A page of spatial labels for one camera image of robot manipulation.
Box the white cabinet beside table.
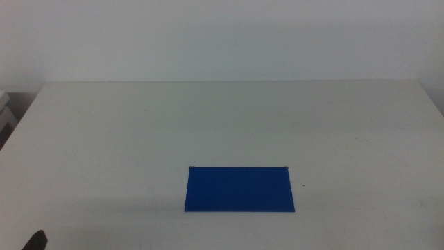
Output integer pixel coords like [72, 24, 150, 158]
[0, 90, 19, 140]

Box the blue rectangular mat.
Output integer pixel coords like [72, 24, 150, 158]
[184, 167, 296, 213]

